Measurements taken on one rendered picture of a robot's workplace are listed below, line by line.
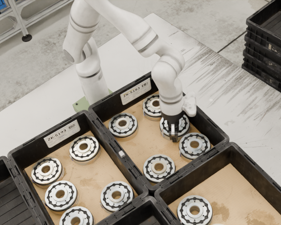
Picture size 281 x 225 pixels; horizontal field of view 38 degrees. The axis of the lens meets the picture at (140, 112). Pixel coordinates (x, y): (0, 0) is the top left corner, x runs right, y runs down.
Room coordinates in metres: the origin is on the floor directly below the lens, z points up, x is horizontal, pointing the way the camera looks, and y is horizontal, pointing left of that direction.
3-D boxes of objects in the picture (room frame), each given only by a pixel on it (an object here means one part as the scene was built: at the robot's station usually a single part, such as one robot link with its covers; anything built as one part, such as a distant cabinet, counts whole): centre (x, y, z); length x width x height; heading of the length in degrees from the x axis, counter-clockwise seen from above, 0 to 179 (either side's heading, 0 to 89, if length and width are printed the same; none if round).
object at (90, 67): (1.11, 0.16, 0.99); 0.09 x 0.09 x 0.17; 39
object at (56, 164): (0.74, 0.34, 0.86); 0.10 x 0.10 x 0.01
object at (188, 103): (0.79, -0.12, 1.02); 0.11 x 0.09 x 0.06; 78
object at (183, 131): (0.83, -0.11, 0.86); 0.10 x 0.10 x 0.01
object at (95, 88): (1.11, 0.16, 0.83); 0.09 x 0.09 x 0.17; 44
